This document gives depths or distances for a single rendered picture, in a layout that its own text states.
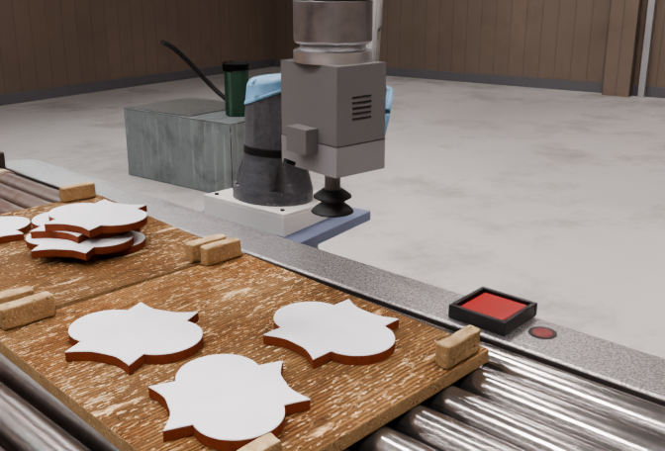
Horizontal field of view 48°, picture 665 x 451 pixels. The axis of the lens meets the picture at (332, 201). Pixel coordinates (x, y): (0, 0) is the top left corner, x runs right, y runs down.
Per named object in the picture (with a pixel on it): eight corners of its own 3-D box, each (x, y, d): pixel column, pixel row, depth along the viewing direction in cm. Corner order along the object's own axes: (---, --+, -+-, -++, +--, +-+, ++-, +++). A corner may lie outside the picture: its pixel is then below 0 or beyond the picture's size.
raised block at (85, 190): (92, 195, 133) (90, 180, 132) (97, 197, 132) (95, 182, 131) (59, 202, 129) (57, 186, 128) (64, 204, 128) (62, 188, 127)
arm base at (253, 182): (262, 183, 152) (264, 135, 150) (327, 196, 145) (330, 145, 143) (216, 196, 139) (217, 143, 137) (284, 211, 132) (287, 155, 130)
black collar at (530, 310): (481, 298, 95) (482, 285, 95) (536, 315, 90) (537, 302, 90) (447, 316, 90) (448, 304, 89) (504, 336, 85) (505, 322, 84)
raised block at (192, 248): (221, 250, 106) (220, 231, 105) (229, 253, 105) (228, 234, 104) (184, 260, 102) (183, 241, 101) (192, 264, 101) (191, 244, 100)
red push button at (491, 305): (484, 302, 94) (484, 291, 94) (527, 315, 90) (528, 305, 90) (457, 316, 90) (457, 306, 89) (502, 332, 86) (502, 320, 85)
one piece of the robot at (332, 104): (250, 22, 71) (255, 189, 75) (311, 26, 64) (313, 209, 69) (330, 18, 77) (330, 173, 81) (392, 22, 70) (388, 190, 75)
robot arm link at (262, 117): (248, 137, 146) (251, 66, 143) (318, 142, 145) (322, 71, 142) (237, 147, 134) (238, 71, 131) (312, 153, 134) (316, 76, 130)
